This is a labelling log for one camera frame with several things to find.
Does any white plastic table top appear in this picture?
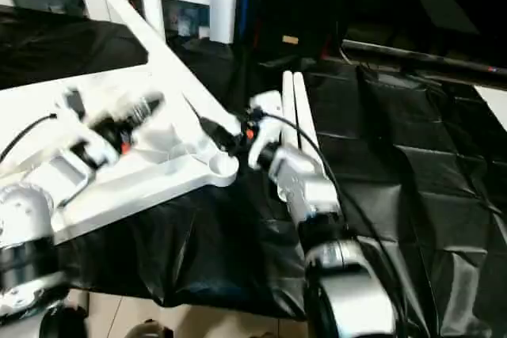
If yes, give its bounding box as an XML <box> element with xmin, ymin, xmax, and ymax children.
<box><xmin>0</xmin><ymin>65</ymin><xmax>240</xmax><ymax>245</ymax></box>

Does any black plastic mat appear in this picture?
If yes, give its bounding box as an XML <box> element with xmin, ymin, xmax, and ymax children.
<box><xmin>0</xmin><ymin>6</ymin><xmax>507</xmax><ymax>331</ymax></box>

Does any dark grey rounded object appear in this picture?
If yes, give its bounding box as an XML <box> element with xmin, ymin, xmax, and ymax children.
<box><xmin>127</xmin><ymin>320</ymin><xmax>173</xmax><ymax>338</ymax></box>

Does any white flat board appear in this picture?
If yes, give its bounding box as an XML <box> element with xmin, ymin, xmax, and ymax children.
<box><xmin>475</xmin><ymin>85</ymin><xmax>507</xmax><ymax>129</ymax></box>

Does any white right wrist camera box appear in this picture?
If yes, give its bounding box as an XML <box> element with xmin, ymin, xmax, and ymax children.
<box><xmin>247</xmin><ymin>91</ymin><xmax>286</xmax><ymax>169</ymax></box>

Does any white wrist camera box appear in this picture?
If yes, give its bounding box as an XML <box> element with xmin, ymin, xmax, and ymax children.
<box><xmin>55</xmin><ymin>89</ymin><xmax>120</xmax><ymax>177</ymax></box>
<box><xmin>247</xmin><ymin>91</ymin><xmax>286</xmax><ymax>169</ymax></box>

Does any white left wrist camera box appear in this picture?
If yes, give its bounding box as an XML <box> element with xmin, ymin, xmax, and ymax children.
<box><xmin>55</xmin><ymin>89</ymin><xmax>120</xmax><ymax>177</ymax></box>

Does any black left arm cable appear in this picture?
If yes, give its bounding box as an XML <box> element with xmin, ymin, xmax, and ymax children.
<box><xmin>0</xmin><ymin>114</ymin><xmax>58</xmax><ymax>165</ymax></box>

